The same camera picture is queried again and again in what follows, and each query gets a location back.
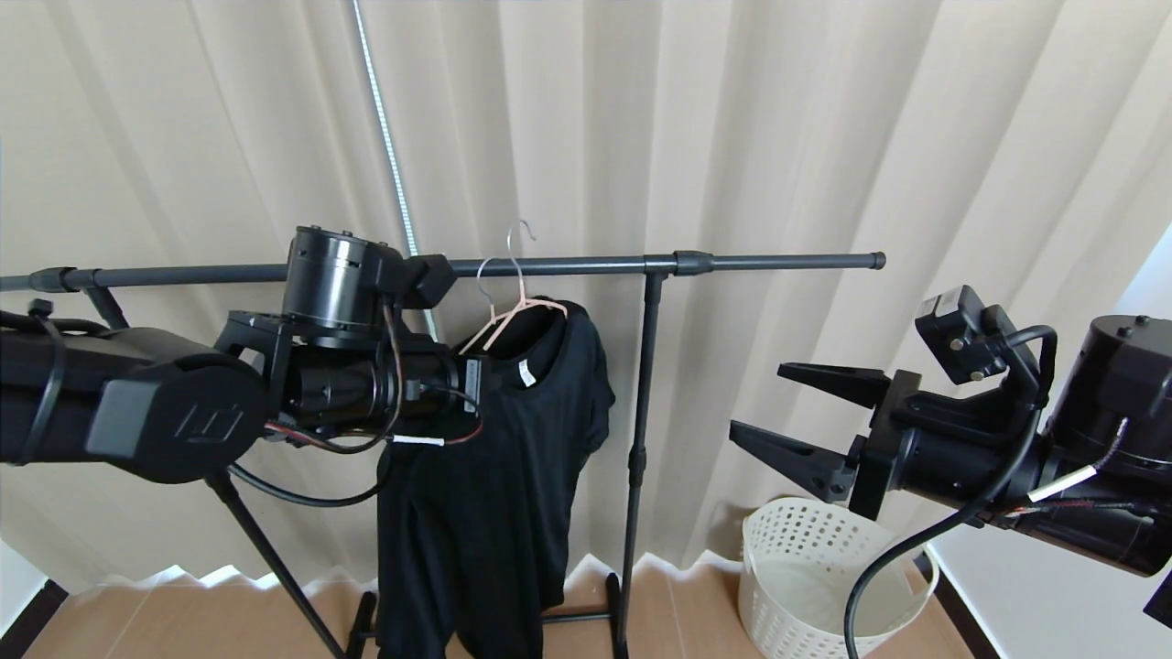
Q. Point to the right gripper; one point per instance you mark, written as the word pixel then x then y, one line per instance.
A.
pixel 943 458

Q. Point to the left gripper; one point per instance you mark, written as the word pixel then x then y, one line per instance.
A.
pixel 449 380

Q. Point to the pink clothes hanger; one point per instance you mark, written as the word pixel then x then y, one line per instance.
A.
pixel 522 297
pixel 480 275

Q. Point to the black garment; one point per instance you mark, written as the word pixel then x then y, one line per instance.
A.
pixel 531 476

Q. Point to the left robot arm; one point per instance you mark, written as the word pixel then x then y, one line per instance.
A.
pixel 137 403

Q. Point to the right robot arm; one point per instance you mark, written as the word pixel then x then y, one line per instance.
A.
pixel 1117 403

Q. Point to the white laundry basket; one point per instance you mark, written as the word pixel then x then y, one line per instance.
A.
pixel 824 586

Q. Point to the black clothes rack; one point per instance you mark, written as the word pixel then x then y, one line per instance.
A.
pixel 732 263

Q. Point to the beige curtain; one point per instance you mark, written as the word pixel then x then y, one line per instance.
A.
pixel 824 110

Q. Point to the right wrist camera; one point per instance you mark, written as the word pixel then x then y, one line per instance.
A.
pixel 961 334

